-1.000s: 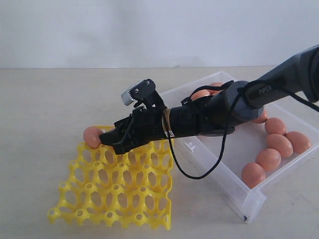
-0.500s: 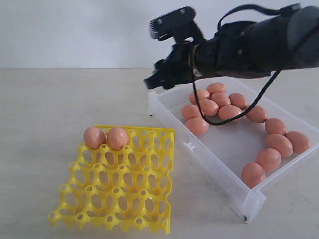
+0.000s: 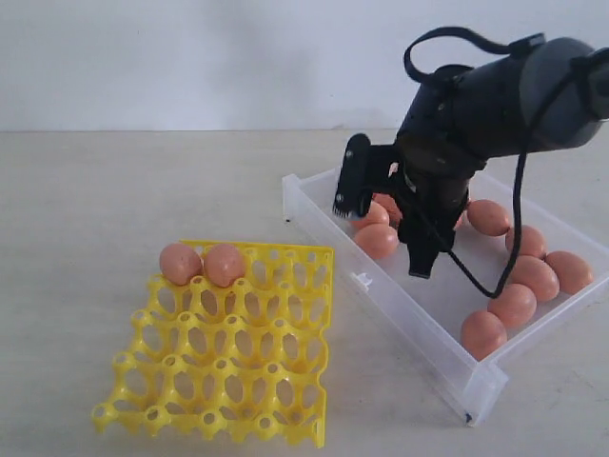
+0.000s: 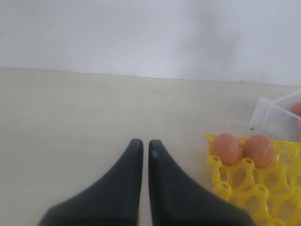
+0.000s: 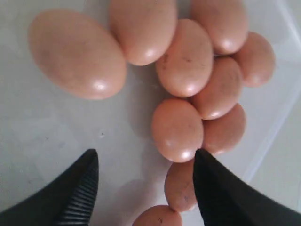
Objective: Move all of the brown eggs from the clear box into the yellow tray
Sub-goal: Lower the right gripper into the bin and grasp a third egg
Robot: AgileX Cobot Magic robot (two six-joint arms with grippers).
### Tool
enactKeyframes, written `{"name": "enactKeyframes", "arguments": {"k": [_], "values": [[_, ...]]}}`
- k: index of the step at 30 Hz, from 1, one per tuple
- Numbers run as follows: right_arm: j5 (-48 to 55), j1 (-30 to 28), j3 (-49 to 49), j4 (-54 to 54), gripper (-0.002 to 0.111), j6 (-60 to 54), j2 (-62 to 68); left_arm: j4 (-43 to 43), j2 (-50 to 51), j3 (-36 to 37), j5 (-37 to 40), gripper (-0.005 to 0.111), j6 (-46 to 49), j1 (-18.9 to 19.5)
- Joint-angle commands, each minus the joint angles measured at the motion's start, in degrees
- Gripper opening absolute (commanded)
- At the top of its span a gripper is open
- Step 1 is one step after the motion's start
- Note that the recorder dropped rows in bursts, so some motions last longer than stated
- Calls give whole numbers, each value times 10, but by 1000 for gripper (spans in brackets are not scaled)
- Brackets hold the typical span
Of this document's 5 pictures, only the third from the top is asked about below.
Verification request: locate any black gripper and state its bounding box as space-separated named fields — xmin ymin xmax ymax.
xmin=389 ymin=163 xmax=471 ymax=279

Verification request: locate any clear plastic bin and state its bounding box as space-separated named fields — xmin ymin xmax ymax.
xmin=283 ymin=169 xmax=608 ymax=427

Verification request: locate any yellow plastic egg tray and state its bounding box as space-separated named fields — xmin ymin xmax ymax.
xmin=91 ymin=242 xmax=334 ymax=447

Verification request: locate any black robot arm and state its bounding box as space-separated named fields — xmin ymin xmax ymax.
xmin=394 ymin=35 xmax=608 ymax=278

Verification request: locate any brown egg left cluster front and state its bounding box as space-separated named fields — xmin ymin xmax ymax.
xmin=354 ymin=224 xmax=400 ymax=260

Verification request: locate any brown egg cluster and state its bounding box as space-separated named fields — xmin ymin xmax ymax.
xmin=466 ymin=199 xmax=511 ymax=237
xmin=350 ymin=201 xmax=390 ymax=230
xmin=354 ymin=224 xmax=400 ymax=260
xmin=373 ymin=193 xmax=403 ymax=225

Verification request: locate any brown egg cluster centre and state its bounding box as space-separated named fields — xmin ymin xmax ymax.
xmin=373 ymin=193 xmax=403 ymax=225

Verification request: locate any brown egg left cluster middle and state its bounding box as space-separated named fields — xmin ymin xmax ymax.
xmin=350 ymin=201 xmax=390 ymax=230

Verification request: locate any brown egg cluster right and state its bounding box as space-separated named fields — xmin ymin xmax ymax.
xmin=466 ymin=199 xmax=511 ymax=237

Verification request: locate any brown egg bin front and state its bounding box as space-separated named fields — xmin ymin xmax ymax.
xmin=461 ymin=310 xmax=507 ymax=361

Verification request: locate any brown egg bin front-right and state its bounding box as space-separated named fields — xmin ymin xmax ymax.
xmin=487 ymin=284 xmax=538 ymax=329

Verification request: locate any brown egg bin right middle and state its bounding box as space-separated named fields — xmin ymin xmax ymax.
xmin=508 ymin=255 xmax=560 ymax=302

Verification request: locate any brown egg bin right back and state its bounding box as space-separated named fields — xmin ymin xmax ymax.
xmin=504 ymin=225 xmax=547 ymax=259

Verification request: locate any brown egg bin far right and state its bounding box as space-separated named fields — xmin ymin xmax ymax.
xmin=545 ymin=250 xmax=594 ymax=295

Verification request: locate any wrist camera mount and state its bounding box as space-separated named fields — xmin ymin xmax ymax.
xmin=333 ymin=133 xmax=400 ymax=220

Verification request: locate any black strap loop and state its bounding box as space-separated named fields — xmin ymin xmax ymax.
xmin=403 ymin=27 xmax=546 ymax=85

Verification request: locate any black camera cable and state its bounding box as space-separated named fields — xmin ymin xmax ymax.
xmin=427 ymin=56 xmax=596 ymax=300

